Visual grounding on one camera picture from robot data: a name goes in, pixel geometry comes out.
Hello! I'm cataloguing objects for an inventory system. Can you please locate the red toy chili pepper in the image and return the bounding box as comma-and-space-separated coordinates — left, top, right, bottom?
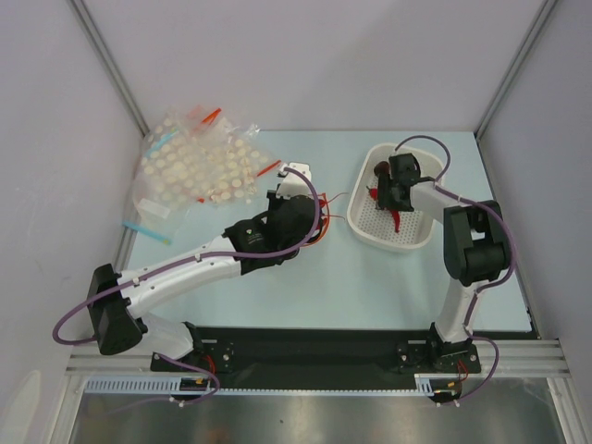
367, 187, 401, 234

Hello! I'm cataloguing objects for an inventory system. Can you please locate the red toy lobster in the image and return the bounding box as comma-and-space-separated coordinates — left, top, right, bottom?
316, 191, 348, 241

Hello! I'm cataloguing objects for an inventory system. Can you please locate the clear bag with orange zipper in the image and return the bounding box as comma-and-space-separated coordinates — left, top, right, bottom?
255, 159, 349, 250

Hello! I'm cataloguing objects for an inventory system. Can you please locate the white perforated plastic basket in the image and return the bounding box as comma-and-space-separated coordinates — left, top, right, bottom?
346, 142, 444, 253

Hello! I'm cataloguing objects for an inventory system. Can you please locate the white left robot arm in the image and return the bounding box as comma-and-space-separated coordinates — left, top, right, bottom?
87, 191, 322, 370

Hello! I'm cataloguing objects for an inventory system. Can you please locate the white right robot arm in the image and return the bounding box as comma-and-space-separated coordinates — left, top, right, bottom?
374, 154, 515, 371

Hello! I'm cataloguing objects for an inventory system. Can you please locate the pile of clear zip bags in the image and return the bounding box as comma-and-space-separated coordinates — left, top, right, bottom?
123, 105, 281, 245

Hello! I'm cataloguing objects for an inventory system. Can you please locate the dark red toy fruit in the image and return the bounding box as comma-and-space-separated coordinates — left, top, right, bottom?
373, 161, 390, 179

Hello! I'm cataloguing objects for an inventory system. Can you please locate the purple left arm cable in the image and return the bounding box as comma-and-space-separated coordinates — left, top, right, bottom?
52, 166, 321, 346

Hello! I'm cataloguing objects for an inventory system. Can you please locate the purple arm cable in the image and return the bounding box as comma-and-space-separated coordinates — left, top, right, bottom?
52, 166, 321, 346
392, 135, 517, 332

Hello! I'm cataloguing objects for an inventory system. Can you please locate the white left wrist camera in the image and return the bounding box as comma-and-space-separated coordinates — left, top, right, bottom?
276, 162, 312, 199

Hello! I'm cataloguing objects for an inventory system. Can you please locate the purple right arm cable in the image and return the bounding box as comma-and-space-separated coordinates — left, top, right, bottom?
392, 135, 517, 332

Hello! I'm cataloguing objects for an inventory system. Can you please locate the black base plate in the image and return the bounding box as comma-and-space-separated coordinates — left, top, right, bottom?
150, 327, 481, 387

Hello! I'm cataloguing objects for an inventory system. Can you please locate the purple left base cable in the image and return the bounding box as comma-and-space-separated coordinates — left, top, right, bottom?
87, 354, 222, 417

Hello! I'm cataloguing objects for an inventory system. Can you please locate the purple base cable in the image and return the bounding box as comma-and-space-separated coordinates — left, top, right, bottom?
437, 335, 500, 407
87, 354, 222, 417

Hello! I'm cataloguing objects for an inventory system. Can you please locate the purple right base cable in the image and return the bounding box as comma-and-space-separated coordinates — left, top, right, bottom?
437, 335, 500, 407

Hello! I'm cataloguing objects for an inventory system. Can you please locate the white slotted cable duct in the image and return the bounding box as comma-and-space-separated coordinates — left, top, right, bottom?
84, 374, 455, 396

